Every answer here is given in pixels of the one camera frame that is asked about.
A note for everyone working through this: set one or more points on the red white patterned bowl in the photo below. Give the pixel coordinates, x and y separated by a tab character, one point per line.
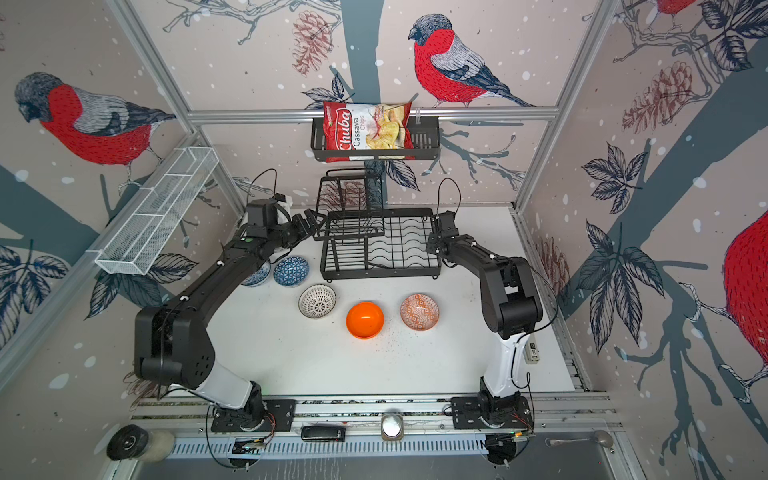
420	312

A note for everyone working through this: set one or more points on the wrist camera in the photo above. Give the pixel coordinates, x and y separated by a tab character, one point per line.
263	213
445	223

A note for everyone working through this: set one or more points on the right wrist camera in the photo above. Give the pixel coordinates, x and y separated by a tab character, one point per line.
445	223

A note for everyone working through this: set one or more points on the black round knob device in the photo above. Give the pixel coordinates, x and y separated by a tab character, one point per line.
134	442

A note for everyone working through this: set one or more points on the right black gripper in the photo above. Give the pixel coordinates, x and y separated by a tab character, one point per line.
430	242

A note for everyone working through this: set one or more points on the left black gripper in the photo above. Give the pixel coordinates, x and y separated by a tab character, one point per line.
297	220

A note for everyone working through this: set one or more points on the silver round button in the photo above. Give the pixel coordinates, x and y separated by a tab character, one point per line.
392	426

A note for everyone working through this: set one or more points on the white brown patterned bowl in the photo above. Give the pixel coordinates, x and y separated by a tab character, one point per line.
317	301

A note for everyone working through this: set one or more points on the white wire wall basket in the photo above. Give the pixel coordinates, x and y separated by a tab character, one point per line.
142	237

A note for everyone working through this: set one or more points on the small black box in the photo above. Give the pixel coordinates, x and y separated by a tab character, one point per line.
323	433

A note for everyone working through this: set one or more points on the orange plastic bowl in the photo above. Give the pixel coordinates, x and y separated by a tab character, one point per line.
365	320

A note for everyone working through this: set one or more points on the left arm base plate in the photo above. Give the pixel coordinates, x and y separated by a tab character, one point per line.
270	416

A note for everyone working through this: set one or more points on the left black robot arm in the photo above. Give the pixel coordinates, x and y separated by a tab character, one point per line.
171	342

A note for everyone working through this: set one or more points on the black wire dish rack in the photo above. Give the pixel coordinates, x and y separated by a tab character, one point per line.
362	238

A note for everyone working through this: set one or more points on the red cassava chips bag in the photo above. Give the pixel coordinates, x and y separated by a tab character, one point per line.
350	127

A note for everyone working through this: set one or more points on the dark blue patterned bowl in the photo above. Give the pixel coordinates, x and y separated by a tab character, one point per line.
291	271

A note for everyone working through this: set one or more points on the black wall shelf basket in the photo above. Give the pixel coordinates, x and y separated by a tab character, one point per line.
425	137

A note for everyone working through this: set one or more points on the blue white rimmed bowl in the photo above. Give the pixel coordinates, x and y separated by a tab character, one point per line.
259	276

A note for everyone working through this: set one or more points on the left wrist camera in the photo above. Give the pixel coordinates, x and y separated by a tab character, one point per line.
263	213

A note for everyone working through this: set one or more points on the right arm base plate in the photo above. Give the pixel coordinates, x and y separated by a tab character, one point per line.
468	413

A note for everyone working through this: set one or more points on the metal spoon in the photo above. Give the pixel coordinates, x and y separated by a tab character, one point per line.
598	437

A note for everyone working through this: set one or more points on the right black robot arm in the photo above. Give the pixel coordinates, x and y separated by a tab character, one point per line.
511	308

